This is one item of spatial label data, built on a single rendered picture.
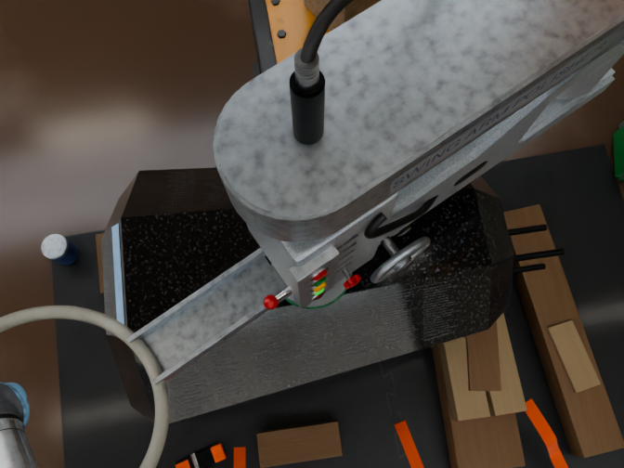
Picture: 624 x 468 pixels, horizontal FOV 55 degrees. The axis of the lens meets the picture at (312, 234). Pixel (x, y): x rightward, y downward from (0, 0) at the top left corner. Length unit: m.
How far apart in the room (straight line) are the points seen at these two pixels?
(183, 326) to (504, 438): 1.36
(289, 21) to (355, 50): 1.15
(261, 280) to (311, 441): 1.01
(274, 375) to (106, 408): 0.95
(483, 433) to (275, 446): 0.75
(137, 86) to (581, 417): 2.27
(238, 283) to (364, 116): 0.70
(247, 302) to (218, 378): 0.42
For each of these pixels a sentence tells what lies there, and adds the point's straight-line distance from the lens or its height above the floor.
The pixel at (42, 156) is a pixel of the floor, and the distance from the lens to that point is 2.88.
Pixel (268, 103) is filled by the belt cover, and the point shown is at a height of 1.69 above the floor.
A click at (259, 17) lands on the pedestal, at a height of 0.74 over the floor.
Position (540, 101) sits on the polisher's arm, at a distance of 1.13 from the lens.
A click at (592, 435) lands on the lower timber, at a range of 2.50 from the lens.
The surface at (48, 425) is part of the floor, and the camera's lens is 2.63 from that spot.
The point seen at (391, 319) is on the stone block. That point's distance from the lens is 1.70.
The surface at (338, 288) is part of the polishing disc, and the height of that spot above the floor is 0.87.
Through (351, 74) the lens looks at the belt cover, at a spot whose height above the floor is 1.69.
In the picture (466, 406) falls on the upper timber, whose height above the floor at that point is 0.25.
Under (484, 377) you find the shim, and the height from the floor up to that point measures 0.26.
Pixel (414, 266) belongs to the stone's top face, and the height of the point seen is 0.82.
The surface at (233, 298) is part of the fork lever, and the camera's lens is 1.40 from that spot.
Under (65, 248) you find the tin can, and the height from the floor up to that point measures 0.14.
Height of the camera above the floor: 2.41
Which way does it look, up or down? 74 degrees down
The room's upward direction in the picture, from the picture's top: 1 degrees counter-clockwise
